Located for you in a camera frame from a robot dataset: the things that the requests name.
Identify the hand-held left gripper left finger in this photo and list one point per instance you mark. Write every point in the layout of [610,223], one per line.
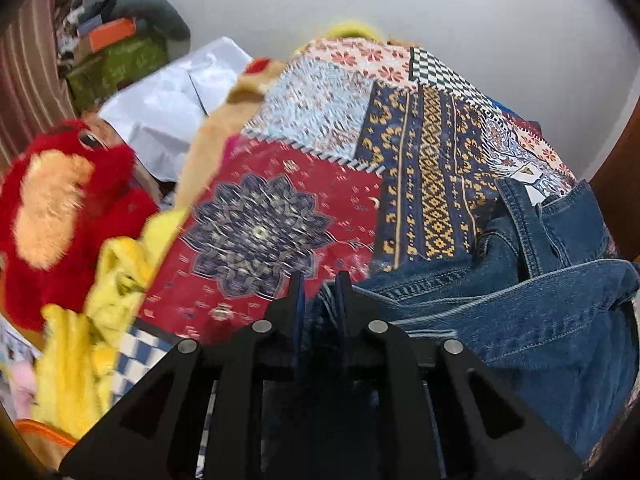
[235,385]

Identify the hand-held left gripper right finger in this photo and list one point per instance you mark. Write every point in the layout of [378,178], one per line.
[400,385]

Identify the blue denim jacket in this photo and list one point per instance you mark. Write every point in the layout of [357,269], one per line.
[500,310]

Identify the yellow cloth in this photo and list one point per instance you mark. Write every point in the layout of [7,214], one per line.
[110,300]

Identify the patchwork patterned blanket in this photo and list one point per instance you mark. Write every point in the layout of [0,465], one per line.
[310,185]

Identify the red plush toy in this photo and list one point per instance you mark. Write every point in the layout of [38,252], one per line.
[115,195]

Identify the tan plush cloth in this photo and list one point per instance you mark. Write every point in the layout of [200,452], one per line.
[210,130]

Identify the green patterned box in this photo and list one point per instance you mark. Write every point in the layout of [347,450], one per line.
[115,65]

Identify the orange box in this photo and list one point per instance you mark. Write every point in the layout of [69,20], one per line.
[112,32]

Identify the striped brown curtain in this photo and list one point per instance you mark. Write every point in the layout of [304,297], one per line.
[30,60]

